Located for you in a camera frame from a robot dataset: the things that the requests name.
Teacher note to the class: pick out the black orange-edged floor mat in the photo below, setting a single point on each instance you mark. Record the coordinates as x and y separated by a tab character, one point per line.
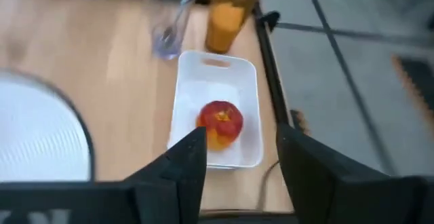
417	78

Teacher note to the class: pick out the clear plastic utensil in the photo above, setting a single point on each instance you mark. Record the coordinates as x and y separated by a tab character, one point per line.
176	20

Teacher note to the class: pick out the red apple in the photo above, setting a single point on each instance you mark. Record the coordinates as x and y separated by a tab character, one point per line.
222	122

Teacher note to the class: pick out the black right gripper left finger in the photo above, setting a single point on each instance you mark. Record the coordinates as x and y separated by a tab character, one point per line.
176	183

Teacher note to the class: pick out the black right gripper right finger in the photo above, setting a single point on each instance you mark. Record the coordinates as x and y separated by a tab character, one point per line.
339	190

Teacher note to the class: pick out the clear drinking glass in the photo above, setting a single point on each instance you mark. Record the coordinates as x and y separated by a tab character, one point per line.
167	44

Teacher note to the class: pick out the white round plate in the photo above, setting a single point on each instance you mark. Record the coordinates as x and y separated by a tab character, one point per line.
37	132

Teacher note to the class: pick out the white plastic tray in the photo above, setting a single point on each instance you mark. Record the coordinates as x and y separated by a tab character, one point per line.
210	81

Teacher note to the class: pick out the black table frame rail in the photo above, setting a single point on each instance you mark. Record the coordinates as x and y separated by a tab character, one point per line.
271	74

